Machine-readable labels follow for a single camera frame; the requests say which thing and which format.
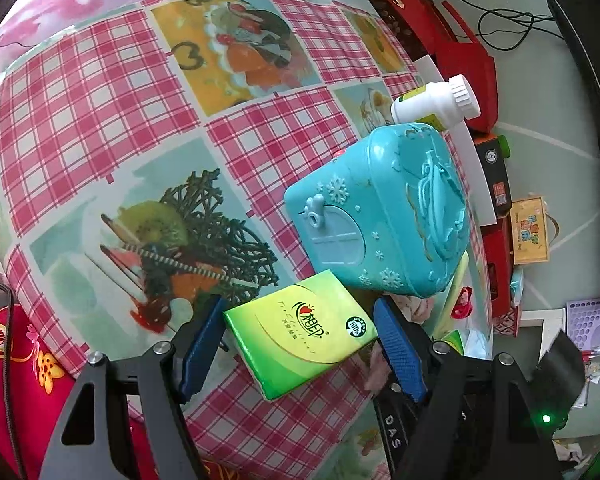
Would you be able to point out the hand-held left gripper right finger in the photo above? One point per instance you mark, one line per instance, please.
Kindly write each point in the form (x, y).
(400, 350)

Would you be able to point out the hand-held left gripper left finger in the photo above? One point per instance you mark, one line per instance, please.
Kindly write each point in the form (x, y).
(202, 350)

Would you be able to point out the green tissue packet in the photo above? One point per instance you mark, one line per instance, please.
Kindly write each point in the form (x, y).
(300, 330)

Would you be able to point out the purple file basket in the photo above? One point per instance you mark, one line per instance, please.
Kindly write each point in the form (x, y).
(590, 320)

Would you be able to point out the red white patterned box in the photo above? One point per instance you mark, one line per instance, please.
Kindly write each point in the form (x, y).
(507, 322)

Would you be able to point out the light blue wet wipes pack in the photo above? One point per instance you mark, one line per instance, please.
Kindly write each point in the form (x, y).
(517, 285)

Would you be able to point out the red box with window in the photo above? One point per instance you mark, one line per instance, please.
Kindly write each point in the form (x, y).
(497, 260)

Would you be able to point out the red floral cloth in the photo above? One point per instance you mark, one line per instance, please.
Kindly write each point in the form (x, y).
(10, 375)

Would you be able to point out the black flat box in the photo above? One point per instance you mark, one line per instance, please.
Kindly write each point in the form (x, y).
(495, 180)

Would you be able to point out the green knob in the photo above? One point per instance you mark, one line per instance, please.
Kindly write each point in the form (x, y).
(502, 144)

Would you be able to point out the white cap green bottle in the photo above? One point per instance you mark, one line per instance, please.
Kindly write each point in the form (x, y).
(430, 105)

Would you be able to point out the pink checked printed tablecloth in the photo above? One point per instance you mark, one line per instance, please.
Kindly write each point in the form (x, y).
(80, 110)

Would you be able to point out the red flat gift box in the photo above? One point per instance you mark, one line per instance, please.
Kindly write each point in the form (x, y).
(475, 70)

